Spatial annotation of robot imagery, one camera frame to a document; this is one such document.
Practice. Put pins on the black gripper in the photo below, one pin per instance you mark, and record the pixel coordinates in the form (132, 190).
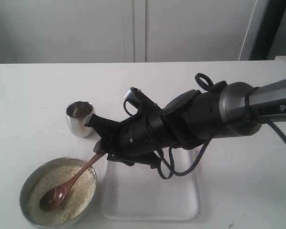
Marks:
(136, 142)

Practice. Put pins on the brown wooden spoon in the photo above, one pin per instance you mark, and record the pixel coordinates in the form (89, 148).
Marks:
(55, 196)

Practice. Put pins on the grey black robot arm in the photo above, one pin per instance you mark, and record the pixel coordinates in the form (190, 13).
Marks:
(217, 110)

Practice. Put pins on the stainless steel cup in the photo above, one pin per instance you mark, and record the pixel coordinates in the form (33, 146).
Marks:
(77, 114)

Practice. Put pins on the steel bowl of rice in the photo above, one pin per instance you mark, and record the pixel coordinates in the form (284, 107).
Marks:
(77, 204)

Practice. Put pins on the white rectangular tray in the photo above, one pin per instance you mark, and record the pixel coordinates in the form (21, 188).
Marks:
(139, 193)

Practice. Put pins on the white cabinet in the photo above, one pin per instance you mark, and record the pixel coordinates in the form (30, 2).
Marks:
(68, 31)

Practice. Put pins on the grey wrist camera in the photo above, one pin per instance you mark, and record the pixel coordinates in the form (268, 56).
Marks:
(140, 101)

